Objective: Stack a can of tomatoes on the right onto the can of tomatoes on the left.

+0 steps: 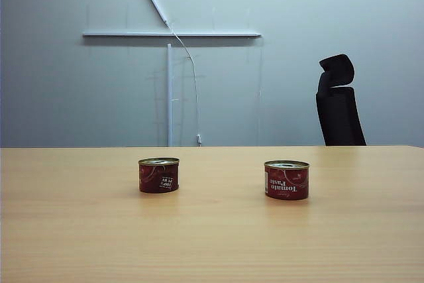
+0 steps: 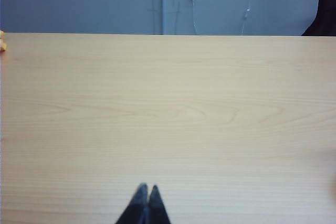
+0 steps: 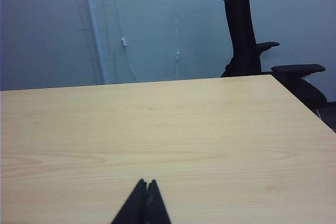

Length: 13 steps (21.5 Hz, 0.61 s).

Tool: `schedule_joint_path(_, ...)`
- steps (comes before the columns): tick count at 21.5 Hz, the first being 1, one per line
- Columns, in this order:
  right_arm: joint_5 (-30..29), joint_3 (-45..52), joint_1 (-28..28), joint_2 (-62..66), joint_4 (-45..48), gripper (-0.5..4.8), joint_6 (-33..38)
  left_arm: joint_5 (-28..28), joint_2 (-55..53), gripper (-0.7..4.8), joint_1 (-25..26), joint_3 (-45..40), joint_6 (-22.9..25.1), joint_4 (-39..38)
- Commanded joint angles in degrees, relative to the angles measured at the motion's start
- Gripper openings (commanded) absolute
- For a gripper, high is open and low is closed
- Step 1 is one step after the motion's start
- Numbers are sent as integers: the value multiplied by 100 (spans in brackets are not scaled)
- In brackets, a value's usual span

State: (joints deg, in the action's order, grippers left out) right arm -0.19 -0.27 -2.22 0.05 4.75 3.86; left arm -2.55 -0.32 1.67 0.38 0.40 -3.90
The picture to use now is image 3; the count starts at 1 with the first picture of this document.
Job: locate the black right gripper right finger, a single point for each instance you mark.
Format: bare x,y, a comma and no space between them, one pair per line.
155,205

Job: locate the short white wall conduit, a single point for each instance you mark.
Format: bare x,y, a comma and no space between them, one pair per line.
95,32

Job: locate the black mesh office chair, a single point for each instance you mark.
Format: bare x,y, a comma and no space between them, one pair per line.
242,37

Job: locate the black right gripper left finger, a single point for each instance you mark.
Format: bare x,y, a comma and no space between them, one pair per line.
132,205

